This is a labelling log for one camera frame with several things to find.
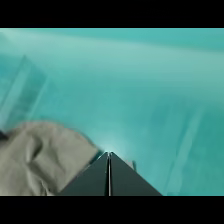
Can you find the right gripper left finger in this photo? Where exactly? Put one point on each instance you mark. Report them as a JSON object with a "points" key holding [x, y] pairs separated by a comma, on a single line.
{"points": [[91, 181]]}

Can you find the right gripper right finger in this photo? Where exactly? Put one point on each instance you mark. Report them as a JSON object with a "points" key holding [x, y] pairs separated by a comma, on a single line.
{"points": [[128, 181]]}

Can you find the beige garment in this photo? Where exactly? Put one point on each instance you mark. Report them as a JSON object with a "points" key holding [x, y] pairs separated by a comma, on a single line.
{"points": [[40, 156]]}

